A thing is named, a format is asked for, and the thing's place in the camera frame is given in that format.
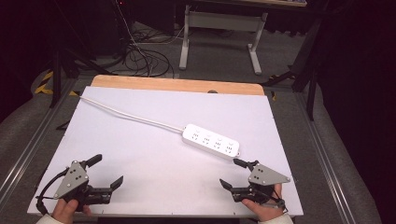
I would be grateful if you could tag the black tripod stand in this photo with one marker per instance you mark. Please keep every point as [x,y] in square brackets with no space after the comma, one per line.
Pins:
[56,77]

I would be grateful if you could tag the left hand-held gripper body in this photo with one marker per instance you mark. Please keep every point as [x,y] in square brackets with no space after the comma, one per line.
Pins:
[71,182]

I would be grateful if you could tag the person's right hand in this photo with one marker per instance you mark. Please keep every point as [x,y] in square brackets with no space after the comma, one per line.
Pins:
[264,210]

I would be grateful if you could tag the yellow black floor tape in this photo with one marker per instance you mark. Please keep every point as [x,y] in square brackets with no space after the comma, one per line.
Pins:
[43,85]

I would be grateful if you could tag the black metal stand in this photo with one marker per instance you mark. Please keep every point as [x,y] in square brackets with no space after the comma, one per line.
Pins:
[311,62]

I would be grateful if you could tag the aluminium rail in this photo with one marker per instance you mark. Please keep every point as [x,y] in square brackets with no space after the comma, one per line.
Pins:
[34,140]
[323,155]

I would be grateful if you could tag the person's left hand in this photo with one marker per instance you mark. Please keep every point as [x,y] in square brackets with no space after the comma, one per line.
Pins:
[66,210]

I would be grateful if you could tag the grey metal desk frame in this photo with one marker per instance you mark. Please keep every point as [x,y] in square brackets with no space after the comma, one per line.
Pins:
[222,20]

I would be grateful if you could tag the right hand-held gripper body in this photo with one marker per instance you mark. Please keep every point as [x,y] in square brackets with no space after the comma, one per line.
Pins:
[264,177]

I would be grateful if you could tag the white power strip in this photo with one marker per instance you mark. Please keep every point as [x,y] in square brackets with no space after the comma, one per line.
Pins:
[211,141]

